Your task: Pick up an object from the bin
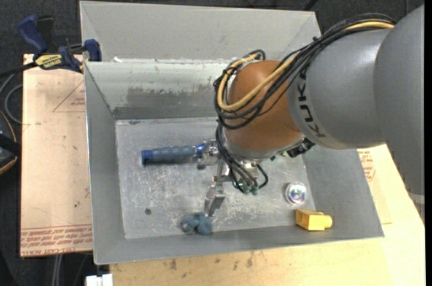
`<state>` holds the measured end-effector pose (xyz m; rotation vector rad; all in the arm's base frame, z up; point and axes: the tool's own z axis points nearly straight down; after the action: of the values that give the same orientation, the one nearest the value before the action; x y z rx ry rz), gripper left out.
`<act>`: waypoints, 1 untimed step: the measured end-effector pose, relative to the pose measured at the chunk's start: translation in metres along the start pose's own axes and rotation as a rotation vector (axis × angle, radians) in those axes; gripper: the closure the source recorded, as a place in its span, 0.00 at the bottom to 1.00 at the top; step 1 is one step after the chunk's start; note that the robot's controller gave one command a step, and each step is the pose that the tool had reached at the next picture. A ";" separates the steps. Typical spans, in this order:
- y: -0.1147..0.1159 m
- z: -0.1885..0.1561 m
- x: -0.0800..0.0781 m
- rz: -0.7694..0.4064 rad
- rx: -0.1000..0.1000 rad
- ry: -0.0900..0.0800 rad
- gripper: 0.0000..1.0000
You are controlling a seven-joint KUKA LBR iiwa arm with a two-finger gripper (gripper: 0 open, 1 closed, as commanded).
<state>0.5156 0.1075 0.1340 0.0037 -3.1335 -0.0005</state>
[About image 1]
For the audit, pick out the blue-grey toy animal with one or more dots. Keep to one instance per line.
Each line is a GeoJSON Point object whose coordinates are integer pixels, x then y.
{"type": "Point", "coordinates": [199, 224]}

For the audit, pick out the grey metal bin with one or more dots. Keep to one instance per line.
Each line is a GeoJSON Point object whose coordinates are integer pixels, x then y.
{"type": "Point", "coordinates": [168, 183]}

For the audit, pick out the clear glass thing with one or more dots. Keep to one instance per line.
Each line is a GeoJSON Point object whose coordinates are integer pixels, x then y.
{"type": "Point", "coordinates": [296, 193]}

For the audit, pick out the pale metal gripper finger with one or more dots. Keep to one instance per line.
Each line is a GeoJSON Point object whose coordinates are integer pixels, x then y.
{"type": "Point", "coordinates": [220, 200]}
{"type": "Point", "coordinates": [209, 202]}

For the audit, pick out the yellow plastic block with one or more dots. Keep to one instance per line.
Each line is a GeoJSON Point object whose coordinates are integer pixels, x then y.
{"type": "Point", "coordinates": [312, 220]}

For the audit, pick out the brown cardboard board red print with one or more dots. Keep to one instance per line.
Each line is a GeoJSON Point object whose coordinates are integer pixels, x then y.
{"type": "Point", "coordinates": [54, 156]}

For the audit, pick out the black cylinder on white bracket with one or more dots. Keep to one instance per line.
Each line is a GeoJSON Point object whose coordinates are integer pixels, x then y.
{"type": "Point", "coordinates": [301, 147]}

